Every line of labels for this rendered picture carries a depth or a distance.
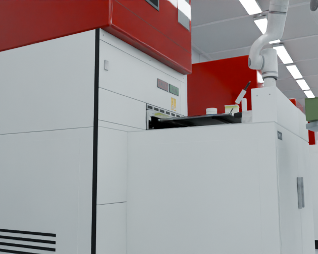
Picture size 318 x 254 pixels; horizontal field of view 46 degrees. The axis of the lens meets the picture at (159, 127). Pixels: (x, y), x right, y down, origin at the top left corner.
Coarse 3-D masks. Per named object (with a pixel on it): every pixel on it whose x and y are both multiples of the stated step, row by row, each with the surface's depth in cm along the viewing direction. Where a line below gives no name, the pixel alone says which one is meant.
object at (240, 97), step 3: (243, 90) 204; (240, 93) 205; (243, 93) 205; (240, 96) 205; (237, 99) 205; (240, 99) 206; (243, 99) 204; (237, 102) 205; (243, 102) 204; (246, 102) 206; (243, 105) 204; (246, 105) 205; (243, 108) 203; (246, 108) 205
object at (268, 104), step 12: (252, 96) 144; (264, 96) 141; (276, 96) 140; (252, 108) 143; (264, 108) 141; (276, 108) 139; (288, 108) 162; (252, 120) 143; (264, 120) 140; (276, 120) 138; (288, 120) 159
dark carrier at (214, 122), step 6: (180, 120) 181; (186, 120) 181; (192, 120) 181; (198, 120) 182; (204, 120) 182; (210, 120) 182; (228, 120) 182; (234, 120) 182; (240, 120) 182; (186, 126) 203
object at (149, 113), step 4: (148, 112) 178; (152, 112) 181; (156, 112) 185; (148, 116) 178; (152, 116) 183; (156, 116) 185; (160, 116) 188; (164, 116) 192; (168, 116) 196; (148, 120) 177; (148, 124) 177; (148, 128) 177; (152, 128) 180; (156, 128) 184; (160, 128) 187; (164, 128) 191
